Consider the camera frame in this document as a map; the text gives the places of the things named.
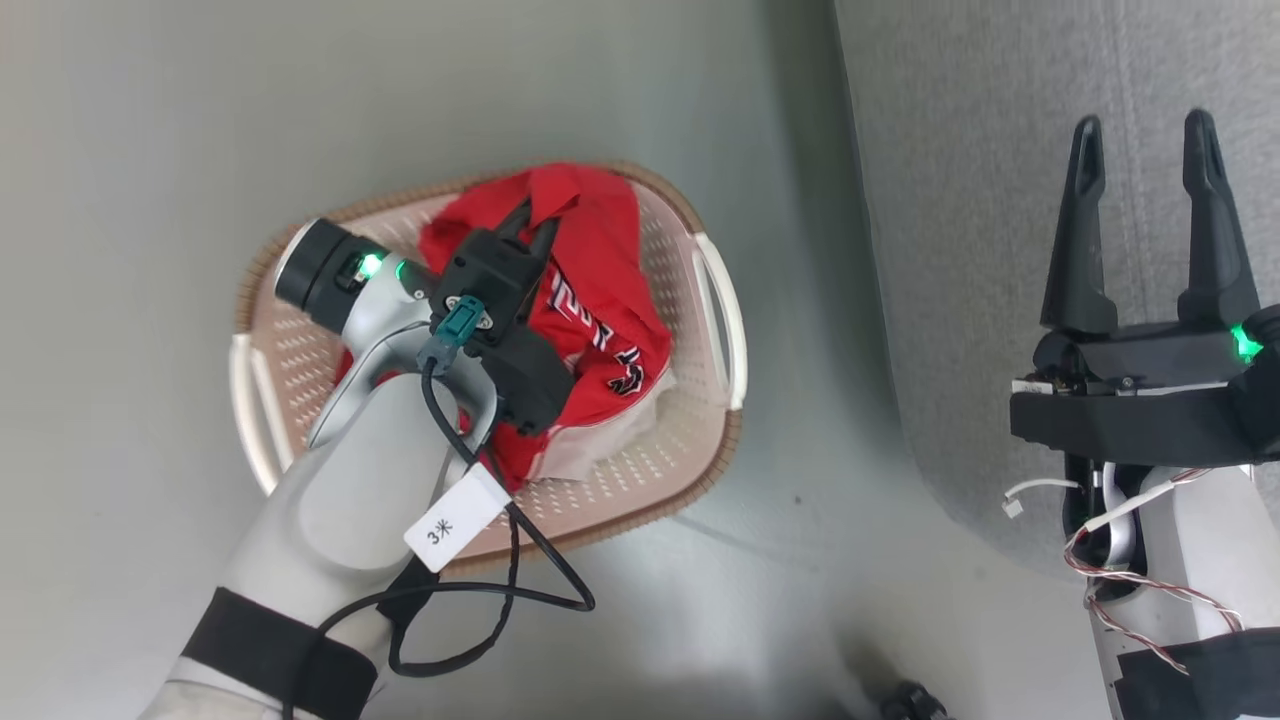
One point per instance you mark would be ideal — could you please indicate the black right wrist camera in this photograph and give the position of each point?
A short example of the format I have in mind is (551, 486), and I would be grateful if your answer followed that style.
(1264, 390)

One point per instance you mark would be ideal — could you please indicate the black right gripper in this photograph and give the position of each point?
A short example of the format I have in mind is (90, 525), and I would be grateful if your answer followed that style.
(1130, 420)

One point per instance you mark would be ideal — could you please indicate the red white sports garment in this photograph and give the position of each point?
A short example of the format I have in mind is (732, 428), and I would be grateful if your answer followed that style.
(600, 280)

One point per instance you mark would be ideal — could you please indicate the grey fabric sofa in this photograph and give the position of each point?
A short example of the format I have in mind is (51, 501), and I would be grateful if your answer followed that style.
(950, 200)

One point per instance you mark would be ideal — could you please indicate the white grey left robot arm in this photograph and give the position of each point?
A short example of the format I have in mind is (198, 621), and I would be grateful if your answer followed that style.
(360, 480)

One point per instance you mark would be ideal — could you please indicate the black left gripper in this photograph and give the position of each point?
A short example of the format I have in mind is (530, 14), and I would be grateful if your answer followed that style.
(500, 285)

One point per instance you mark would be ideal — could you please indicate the cream perforated laundry basket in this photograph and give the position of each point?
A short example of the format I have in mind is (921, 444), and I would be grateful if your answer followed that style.
(650, 470)

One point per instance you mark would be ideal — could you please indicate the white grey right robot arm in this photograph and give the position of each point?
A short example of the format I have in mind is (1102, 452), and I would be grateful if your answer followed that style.
(1200, 560)

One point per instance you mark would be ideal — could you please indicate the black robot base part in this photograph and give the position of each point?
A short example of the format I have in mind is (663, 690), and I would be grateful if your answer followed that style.
(912, 703)

